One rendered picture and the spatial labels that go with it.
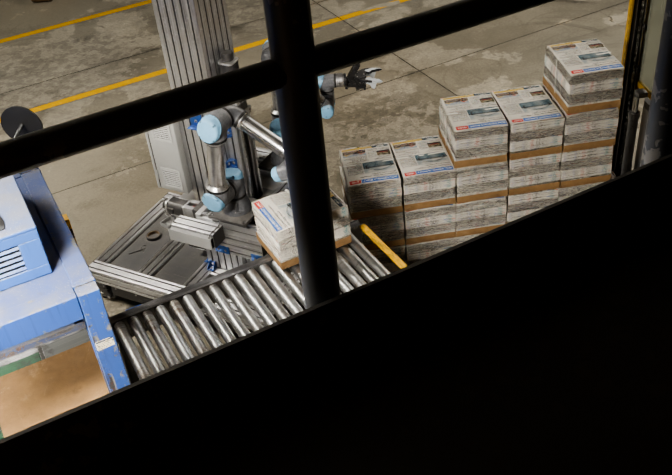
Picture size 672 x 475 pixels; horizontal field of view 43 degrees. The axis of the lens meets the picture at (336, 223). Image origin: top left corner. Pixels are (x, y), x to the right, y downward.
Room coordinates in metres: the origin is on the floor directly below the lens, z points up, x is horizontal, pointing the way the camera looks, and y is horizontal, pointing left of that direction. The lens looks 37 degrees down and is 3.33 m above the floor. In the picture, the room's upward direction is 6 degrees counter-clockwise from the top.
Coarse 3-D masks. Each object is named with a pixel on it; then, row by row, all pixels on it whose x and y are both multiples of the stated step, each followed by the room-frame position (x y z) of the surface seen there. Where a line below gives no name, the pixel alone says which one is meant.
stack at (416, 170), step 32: (352, 160) 3.93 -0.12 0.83; (384, 160) 3.89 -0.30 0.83; (416, 160) 3.86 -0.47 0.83; (448, 160) 3.83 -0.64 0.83; (512, 160) 3.77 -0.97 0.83; (544, 160) 3.78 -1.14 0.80; (352, 192) 3.69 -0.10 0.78; (384, 192) 3.70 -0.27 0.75; (416, 192) 3.72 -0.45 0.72; (448, 192) 3.73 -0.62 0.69; (480, 192) 3.75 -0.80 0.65; (544, 192) 3.78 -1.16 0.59; (384, 224) 3.70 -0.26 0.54; (416, 224) 3.71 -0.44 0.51; (448, 224) 3.74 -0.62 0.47; (480, 224) 3.75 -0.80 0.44; (384, 256) 3.71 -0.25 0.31; (416, 256) 3.72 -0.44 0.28
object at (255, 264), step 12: (360, 240) 3.37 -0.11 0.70; (252, 264) 3.15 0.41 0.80; (216, 276) 3.08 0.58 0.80; (228, 276) 3.07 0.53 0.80; (192, 288) 3.01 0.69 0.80; (204, 288) 3.02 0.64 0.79; (156, 300) 2.95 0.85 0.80; (168, 300) 2.95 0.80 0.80; (180, 300) 2.97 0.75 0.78; (132, 312) 2.89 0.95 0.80; (144, 324) 2.89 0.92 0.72; (132, 336) 2.86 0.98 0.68
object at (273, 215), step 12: (252, 204) 3.31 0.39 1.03; (264, 204) 3.30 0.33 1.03; (276, 204) 3.29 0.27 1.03; (288, 204) 3.29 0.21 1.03; (264, 216) 3.20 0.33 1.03; (276, 216) 3.19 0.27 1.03; (288, 216) 3.19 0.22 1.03; (264, 228) 3.22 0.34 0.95; (276, 228) 3.11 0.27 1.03; (288, 228) 3.10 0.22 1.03; (264, 240) 3.25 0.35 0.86; (276, 240) 3.10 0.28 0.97; (288, 240) 3.10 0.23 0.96; (276, 252) 3.13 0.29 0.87; (288, 252) 3.10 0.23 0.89
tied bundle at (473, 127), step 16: (464, 96) 4.10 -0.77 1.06; (480, 96) 4.08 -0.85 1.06; (448, 112) 3.95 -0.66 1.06; (464, 112) 3.93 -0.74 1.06; (480, 112) 3.91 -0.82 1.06; (496, 112) 3.89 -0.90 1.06; (448, 128) 3.89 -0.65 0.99; (464, 128) 3.76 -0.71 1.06; (480, 128) 3.75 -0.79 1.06; (496, 128) 3.76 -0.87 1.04; (448, 144) 3.90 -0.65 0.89; (464, 144) 3.75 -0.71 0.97; (480, 144) 3.76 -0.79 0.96; (496, 144) 3.76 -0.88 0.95
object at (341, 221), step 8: (336, 200) 3.28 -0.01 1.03; (336, 208) 3.21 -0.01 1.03; (344, 208) 3.22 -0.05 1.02; (336, 216) 3.20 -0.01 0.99; (344, 216) 3.22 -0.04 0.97; (336, 224) 3.20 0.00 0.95; (344, 224) 3.22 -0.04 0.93; (336, 232) 3.20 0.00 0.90; (344, 232) 3.22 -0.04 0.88; (336, 240) 3.20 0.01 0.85
